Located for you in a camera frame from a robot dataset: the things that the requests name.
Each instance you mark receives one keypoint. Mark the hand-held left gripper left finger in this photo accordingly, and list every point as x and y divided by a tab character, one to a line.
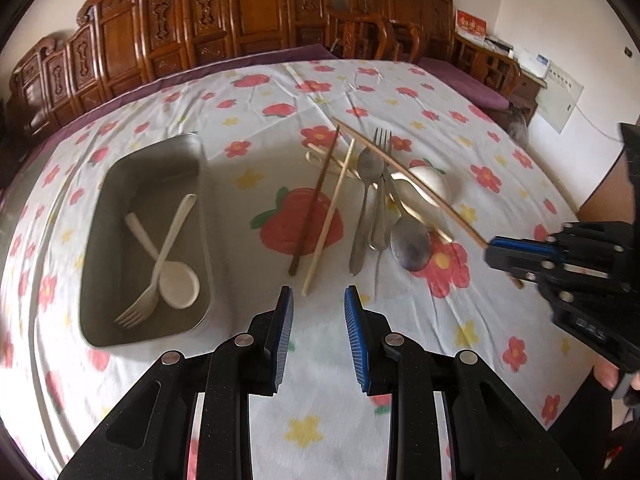
285	332

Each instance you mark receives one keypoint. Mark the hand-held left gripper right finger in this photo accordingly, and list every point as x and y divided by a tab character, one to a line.
354	340

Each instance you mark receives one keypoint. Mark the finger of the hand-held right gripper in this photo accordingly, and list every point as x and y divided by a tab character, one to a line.
535	274
510	250

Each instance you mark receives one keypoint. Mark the large metal spoon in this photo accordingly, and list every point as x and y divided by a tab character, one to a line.
411	247

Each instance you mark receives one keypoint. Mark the long light wooden chopstick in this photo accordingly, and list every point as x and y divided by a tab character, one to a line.
430	227
425	192

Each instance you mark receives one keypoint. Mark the metal fork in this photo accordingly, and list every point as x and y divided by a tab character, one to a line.
381	210

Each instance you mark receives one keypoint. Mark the dark brown chopstick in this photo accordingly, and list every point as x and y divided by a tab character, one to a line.
316	200

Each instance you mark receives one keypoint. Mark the small metal spoon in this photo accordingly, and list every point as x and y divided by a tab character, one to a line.
366	195

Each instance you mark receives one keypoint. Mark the metal tray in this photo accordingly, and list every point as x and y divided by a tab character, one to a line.
150	240

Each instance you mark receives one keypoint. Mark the person's right forearm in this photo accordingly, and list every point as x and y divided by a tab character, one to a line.
605	190

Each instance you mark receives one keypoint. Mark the person's right hand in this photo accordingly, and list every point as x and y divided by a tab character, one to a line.
606	376

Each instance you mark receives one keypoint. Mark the white ceramic spoon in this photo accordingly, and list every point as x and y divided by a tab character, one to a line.
430	182

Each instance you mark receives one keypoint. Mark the cream plastic spoon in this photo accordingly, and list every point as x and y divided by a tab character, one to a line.
177	285

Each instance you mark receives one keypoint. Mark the cream plastic fork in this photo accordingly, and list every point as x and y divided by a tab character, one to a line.
167	245

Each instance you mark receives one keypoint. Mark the person's dark clothing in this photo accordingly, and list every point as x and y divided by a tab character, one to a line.
590	435

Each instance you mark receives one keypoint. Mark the wooden side cabinet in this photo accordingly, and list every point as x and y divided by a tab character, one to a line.
487	67

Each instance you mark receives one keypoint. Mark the white router box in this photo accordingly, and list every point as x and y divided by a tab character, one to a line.
532	64

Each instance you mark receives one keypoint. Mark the purple tablecloth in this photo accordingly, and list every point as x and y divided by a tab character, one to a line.
440	67

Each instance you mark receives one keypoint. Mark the floral tablecloth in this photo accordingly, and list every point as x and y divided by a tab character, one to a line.
280	110

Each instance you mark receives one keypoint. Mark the red calendar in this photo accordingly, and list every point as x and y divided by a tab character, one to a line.
470	27

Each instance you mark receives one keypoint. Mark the wooden armchair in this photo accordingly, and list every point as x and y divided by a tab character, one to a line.
370	35

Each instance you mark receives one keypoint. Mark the wide carved wooden screen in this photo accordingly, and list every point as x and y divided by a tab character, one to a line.
165	25

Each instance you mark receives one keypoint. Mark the white wall panel box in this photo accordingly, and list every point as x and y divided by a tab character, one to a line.
562	95

